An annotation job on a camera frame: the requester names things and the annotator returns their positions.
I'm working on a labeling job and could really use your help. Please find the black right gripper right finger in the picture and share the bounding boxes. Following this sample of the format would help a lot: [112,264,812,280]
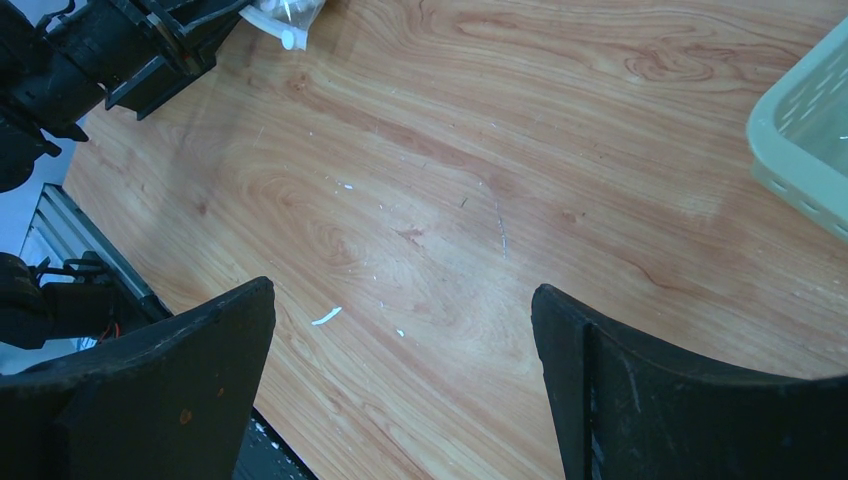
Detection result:
[531,284,847,479]

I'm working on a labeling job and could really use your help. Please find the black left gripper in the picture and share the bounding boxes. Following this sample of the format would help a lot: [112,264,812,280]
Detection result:
[1,1,249,143]

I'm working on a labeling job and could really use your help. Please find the pale green plastic basket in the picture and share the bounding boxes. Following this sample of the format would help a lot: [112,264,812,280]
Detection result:
[746,20,847,241]

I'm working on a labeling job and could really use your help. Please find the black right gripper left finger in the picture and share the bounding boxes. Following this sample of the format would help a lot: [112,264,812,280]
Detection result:
[1,277,276,479]

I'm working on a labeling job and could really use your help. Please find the clear zip top bag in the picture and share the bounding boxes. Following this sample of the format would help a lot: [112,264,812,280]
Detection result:
[239,0,326,51]

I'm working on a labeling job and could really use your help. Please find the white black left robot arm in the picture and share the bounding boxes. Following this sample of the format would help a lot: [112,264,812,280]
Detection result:
[1,1,244,350]

